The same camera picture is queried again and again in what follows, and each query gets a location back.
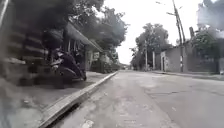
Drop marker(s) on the thin pole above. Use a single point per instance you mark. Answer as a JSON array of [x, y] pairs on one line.
[[146, 56]]

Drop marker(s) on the building with sloped roof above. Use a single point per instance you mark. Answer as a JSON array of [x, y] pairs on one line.
[[83, 41]]

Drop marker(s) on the row of trees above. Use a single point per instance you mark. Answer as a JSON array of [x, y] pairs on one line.
[[100, 23]]

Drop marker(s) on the parked motorcycle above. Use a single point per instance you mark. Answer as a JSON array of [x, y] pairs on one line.
[[68, 66]]

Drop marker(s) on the clump of trees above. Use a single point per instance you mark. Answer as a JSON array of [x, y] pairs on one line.
[[153, 38]]

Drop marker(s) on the grey concrete road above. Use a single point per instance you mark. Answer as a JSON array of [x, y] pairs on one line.
[[150, 103]]

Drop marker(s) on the utility pole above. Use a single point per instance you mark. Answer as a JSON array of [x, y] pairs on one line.
[[181, 43]]

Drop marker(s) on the raised concrete pavement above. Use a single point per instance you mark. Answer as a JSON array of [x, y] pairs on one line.
[[40, 96]]

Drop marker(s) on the narrow concrete pavement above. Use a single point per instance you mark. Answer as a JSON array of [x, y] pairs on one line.
[[193, 74]]

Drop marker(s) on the striped fence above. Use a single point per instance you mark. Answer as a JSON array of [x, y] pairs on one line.
[[23, 50]]

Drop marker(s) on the tree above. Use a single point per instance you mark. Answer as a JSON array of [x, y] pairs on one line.
[[206, 41]]

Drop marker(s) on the grey wall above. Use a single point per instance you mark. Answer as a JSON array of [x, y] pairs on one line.
[[173, 60]]

